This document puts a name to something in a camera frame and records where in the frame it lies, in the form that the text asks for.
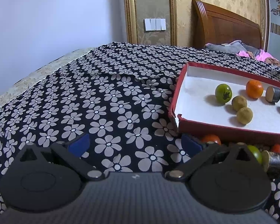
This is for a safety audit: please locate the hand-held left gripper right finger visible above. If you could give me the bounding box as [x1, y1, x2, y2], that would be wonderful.
[164, 134, 251, 181]

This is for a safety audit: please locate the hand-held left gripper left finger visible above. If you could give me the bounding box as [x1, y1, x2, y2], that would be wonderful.
[15, 132, 104, 181]

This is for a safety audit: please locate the red cardboard box tray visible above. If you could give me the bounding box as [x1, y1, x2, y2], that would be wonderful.
[168, 62, 280, 146]

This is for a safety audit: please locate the green tomato with stem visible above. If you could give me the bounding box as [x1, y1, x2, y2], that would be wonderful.
[215, 84, 232, 105]

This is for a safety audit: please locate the yellow longan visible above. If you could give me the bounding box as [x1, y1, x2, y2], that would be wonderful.
[237, 107, 253, 124]
[231, 95, 248, 112]

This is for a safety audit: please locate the orange tangerine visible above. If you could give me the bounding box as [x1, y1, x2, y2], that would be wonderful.
[245, 80, 264, 99]

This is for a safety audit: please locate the dark sugarcane piece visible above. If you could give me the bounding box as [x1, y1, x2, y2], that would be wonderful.
[261, 150, 280, 173]
[265, 86, 280, 104]

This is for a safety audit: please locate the black floral blanket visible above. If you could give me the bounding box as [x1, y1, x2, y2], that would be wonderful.
[0, 41, 280, 220]

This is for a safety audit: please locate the beige patterned bedsheet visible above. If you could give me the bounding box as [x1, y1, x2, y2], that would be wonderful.
[0, 47, 96, 111]

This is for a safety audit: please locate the grey clothing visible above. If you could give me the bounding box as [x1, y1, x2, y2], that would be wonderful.
[204, 40, 262, 56]

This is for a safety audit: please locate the pink clothing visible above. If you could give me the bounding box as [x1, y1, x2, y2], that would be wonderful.
[236, 49, 274, 62]

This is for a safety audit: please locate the wooden headboard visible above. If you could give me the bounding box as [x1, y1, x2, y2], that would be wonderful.
[192, 0, 265, 51]

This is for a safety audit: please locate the white light switch panel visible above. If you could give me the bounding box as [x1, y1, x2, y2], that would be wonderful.
[144, 18, 167, 31]

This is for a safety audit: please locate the gold framed wall panel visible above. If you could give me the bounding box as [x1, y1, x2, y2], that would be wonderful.
[122, 0, 178, 46]

